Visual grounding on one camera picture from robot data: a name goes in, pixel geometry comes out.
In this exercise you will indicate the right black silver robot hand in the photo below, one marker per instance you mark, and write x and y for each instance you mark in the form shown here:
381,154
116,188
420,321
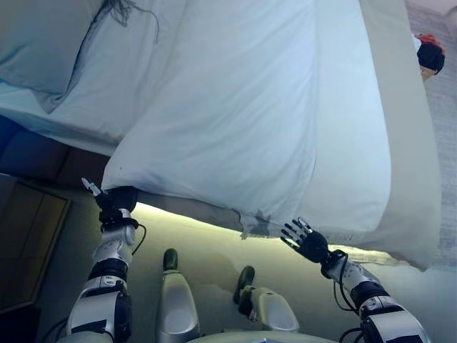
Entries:
312,246

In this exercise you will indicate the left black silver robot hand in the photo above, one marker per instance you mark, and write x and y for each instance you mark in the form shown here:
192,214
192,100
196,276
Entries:
118,200

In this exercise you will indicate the white duvet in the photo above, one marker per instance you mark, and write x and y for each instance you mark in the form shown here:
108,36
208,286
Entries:
232,125

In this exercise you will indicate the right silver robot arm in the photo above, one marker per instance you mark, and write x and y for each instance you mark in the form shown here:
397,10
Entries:
389,314

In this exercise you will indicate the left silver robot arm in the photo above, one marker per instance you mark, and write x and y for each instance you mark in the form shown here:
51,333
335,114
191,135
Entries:
110,250

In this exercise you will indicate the beige bed cover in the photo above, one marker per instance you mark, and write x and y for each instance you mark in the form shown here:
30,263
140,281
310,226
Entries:
410,143

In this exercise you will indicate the right silver robot leg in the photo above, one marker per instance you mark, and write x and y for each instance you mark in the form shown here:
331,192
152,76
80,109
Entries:
275,311

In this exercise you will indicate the silver robot leg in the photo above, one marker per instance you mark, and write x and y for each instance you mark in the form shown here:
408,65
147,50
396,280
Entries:
275,311
176,303

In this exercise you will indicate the wooden nightstand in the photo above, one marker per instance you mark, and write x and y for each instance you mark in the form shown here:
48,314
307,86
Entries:
28,232

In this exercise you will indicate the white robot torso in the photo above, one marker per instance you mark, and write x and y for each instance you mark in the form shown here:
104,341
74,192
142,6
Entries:
267,339

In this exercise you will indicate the left silver robot leg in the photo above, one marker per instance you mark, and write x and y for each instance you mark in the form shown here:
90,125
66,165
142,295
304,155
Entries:
176,303

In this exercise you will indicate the white mattress sheet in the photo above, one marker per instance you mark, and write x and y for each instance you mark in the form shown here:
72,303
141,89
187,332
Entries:
118,71

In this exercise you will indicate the light grey rug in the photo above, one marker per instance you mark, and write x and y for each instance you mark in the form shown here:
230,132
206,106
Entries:
446,143

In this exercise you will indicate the large beige pillow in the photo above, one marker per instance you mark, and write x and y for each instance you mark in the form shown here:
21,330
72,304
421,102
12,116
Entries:
35,46

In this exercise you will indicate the patterned fringed cushion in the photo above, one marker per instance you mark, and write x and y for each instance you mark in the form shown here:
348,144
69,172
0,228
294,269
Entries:
123,14

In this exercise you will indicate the cardboard box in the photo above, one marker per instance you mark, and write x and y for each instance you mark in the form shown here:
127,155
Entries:
428,73

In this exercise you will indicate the black garment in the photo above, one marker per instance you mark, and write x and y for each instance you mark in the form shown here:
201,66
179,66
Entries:
430,57

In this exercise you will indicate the white garment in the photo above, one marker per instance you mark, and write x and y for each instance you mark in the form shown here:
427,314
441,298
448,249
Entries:
416,44

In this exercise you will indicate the red garment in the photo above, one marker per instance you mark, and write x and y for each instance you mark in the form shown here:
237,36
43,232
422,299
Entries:
430,38

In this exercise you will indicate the brown upholstered bed frame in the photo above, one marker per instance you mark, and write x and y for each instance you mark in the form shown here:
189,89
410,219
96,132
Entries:
35,153

